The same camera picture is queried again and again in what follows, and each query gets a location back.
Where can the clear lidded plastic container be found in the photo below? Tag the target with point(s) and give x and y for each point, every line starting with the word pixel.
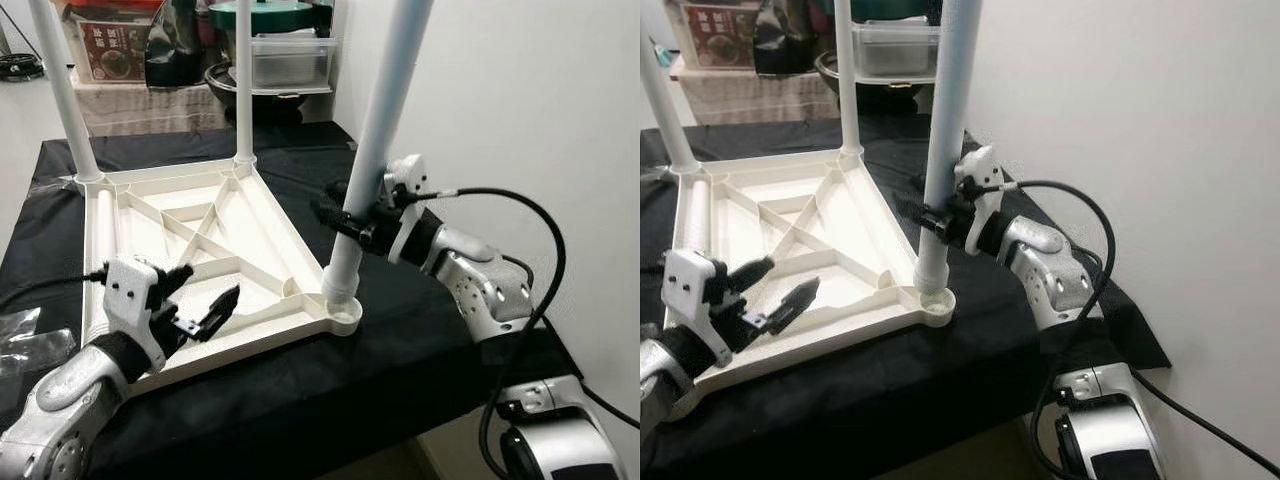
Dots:
pixel 295 62
pixel 895 50

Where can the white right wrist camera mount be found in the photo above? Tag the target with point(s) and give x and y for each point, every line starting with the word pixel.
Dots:
pixel 408 180
pixel 980 172

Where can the black table cloth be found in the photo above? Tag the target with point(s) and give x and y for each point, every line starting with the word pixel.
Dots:
pixel 400 380
pixel 1000 370

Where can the black bag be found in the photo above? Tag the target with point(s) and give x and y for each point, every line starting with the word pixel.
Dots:
pixel 790 35
pixel 175 45

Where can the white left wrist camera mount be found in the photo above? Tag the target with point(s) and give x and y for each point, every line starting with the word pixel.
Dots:
pixel 135 300
pixel 692 295

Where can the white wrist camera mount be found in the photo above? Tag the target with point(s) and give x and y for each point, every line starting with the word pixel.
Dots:
pixel 980 172
pixel 408 180
pixel 692 295
pixel 135 300

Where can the green pot lid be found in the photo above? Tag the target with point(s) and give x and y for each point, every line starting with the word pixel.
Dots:
pixel 285 15
pixel 890 8

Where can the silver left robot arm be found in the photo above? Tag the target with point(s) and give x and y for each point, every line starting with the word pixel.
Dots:
pixel 670 380
pixel 60 410

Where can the black wok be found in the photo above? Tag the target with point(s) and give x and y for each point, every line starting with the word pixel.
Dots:
pixel 290 100
pixel 890 95

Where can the small teal object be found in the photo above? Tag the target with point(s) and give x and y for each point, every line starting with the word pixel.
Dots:
pixel 657 52

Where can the patterned beige cloth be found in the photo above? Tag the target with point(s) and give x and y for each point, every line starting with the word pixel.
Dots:
pixel 150 110
pixel 750 100

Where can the cream plastic table top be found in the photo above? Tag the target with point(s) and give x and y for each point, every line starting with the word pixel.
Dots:
pixel 830 225
pixel 240 230

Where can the clear tape strip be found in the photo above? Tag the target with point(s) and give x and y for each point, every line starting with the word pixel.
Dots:
pixel 35 345

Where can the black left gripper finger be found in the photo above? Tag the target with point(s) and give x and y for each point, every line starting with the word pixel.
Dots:
pixel 178 280
pixel 795 305
pixel 218 312
pixel 750 277

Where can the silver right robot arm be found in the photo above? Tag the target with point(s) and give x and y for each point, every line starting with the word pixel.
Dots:
pixel 490 290
pixel 1060 280

